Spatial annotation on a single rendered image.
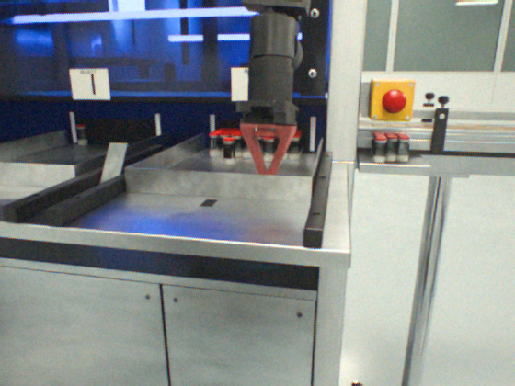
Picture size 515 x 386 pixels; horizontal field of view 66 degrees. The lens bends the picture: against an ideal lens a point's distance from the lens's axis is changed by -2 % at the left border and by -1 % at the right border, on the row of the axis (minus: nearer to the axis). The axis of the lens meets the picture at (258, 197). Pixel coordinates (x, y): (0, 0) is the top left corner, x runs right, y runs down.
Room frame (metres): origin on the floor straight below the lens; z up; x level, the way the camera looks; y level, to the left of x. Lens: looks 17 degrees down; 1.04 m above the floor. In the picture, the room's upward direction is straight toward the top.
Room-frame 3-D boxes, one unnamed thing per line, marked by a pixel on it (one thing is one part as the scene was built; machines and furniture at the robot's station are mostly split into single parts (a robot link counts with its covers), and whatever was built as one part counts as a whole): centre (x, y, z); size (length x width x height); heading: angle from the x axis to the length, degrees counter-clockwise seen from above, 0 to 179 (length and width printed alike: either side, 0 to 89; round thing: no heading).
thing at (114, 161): (0.55, 0.23, 0.91); 0.14 x 0.03 x 0.06; 168
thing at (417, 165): (0.79, -0.27, 0.87); 0.14 x 0.13 x 0.02; 169
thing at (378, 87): (0.75, -0.24, 1.00); 0.08 x 0.07 x 0.07; 169
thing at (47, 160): (0.76, 0.36, 0.90); 0.34 x 0.26 x 0.04; 169
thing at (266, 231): (0.65, 0.21, 0.87); 0.70 x 0.48 x 0.02; 79
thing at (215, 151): (0.77, 0.01, 0.90); 0.18 x 0.02 x 0.05; 79
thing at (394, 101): (0.71, -0.23, 0.99); 0.04 x 0.04 x 0.04; 79
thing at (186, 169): (0.69, 0.03, 0.90); 0.34 x 0.26 x 0.04; 169
